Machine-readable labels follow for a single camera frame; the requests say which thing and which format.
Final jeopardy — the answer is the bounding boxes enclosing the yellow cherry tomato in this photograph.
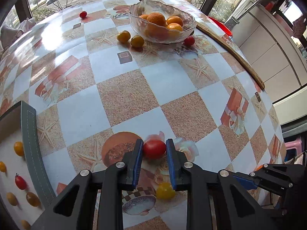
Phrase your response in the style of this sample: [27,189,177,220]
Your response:
[156,182,176,200]

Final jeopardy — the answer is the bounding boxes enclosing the red cherry tomato with stem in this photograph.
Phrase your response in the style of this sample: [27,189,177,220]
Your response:
[15,174,27,191]

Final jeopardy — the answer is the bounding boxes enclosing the brownish tomato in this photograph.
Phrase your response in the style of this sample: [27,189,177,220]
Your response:
[26,192,41,207]

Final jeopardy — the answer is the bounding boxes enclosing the checkered patterned tablecloth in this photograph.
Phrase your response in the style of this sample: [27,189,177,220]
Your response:
[0,0,287,230]

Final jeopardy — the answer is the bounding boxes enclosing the green tray white inside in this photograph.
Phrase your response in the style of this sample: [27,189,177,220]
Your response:
[1,101,56,229]

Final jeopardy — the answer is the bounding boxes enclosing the yellow tomato in tray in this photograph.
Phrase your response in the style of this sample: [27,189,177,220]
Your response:
[14,141,24,157]

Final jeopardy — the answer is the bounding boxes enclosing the yellow kumquat near bowl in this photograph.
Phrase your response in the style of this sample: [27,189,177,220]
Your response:
[131,35,145,48]

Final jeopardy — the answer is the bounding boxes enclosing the red tomato beside bowl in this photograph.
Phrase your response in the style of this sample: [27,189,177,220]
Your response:
[184,35,195,47]

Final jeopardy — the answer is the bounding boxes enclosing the yellow kumquat left of bowl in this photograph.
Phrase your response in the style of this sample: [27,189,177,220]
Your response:
[116,30,131,44]

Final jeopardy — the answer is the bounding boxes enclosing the red plastic basin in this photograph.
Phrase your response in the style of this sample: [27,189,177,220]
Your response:
[208,16,233,37]

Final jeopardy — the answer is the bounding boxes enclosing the glass fruit bowl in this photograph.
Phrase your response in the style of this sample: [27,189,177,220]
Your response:
[129,0,196,44]

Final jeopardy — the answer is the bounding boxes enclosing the big orange in bowl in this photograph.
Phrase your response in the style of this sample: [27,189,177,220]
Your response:
[147,12,166,27]

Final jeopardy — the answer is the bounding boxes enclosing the far red cherry tomato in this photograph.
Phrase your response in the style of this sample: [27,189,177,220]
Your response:
[79,11,87,19]

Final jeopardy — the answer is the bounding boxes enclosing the pink cloth on chair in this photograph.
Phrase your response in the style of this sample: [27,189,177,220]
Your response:
[1,18,35,53]

